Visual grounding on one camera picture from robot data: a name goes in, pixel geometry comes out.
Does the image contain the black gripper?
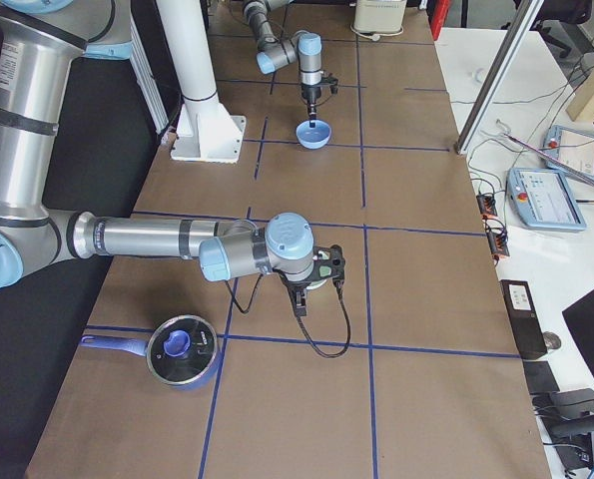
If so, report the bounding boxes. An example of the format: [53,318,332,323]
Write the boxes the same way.
[282,274,313,317]
[300,84,321,122]

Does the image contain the blue bowl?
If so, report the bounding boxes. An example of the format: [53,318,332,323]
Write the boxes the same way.
[296,120,332,150]

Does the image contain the green bowl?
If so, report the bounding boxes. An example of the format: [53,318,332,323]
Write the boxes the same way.
[306,278,327,290]

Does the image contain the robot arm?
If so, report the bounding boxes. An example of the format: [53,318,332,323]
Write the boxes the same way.
[0,59,158,322]
[243,1,323,127]

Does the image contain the silver toaster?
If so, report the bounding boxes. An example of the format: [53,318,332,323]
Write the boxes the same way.
[352,0,407,35]

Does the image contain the white mounting pillar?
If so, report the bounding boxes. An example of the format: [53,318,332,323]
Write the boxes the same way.
[157,0,247,164]

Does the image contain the blue saucepan with lid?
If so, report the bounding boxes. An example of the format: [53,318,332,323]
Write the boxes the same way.
[80,315,222,390]

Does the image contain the orange terminal connector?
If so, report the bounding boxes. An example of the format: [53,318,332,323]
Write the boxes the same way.
[476,193,510,262]

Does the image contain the black power box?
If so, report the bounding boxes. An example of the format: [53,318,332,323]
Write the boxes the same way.
[500,279,547,360]

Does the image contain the near teach pendant tablet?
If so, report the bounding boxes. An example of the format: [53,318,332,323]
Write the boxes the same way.
[506,168,587,232]

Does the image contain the teach pendant tablet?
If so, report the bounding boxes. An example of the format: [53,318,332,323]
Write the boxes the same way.
[506,168,587,232]
[542,125,594,180]

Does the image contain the far teach pendant tablet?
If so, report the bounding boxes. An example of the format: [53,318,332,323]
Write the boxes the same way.
[542,125,594,180]

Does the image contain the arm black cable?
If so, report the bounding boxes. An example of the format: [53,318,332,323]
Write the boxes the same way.
[225,271,352,358]

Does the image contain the aluminium frame post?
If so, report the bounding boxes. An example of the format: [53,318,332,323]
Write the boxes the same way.
[454,0,544,155]

